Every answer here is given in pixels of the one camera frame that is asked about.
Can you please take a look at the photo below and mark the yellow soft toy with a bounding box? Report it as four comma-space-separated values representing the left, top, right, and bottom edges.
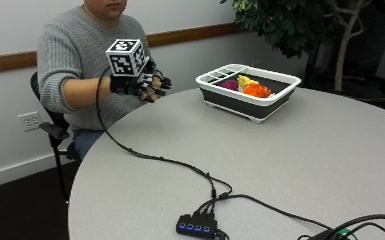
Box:
236, 74, 262, 93

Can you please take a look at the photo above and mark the green indoor tree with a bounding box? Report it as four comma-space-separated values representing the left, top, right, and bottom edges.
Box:
220, 0, 385, 101

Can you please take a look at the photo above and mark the black office chair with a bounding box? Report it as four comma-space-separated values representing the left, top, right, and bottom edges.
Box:
29, 71, 83, 205

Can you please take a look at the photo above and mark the white and black plastic basin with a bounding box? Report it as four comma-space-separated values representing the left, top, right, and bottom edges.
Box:
195, 63, 304, 124

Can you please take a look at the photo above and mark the wooden wall rail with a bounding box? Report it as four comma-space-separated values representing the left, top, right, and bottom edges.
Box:
0, 22, 243, 76

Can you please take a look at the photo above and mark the black glove cable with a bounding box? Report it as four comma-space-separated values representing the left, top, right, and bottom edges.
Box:
94, 67, 235, 202

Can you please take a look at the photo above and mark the orange soft toy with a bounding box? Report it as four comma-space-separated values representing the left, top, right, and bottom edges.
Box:
243, 82, 275, 99

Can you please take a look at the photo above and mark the green connector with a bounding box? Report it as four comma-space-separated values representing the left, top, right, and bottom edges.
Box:
336, 229, 357, 240

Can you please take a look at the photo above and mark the black hub cable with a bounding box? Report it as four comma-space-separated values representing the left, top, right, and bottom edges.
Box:
196, 193, 336, 232

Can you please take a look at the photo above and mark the thick black cable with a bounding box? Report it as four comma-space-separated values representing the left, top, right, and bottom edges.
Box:
310, 213, 385, 240

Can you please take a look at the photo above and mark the thin black cable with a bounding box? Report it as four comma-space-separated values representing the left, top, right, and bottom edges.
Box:
296, 221, 385, 240

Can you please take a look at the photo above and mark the white wall outlet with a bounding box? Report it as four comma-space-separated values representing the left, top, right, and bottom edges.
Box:
17, 111, 45, 133

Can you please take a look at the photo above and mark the white cube with black markers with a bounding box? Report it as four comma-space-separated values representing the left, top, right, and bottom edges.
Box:
105, 38, 152, 78

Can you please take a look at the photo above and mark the the person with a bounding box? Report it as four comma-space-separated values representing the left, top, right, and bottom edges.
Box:
37, 0, 167, 162

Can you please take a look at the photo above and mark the purple soft toy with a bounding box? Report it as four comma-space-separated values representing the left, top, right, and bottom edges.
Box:
220, 79, 243, 92

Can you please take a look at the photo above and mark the black hub with blue lights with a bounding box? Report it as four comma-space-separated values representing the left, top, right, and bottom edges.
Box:
175, 213, 220, 240

